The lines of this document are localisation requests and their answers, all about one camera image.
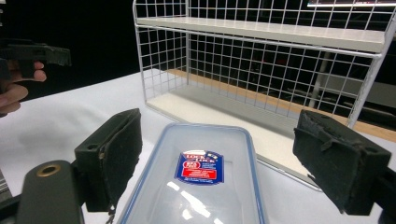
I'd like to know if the clear plastic container with lid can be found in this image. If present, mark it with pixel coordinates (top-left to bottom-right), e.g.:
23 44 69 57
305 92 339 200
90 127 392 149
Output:
117 122 269 224

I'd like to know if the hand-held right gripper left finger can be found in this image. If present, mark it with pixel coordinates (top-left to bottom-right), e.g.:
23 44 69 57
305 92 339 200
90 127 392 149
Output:
74 107 144 213

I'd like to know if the white wire shelf rack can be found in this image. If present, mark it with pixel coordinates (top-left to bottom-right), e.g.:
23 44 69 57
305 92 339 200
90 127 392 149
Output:
132 0 396 191

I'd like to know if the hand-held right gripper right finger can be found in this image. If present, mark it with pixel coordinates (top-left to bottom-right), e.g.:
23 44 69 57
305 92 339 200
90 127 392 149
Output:
292 109 392 217

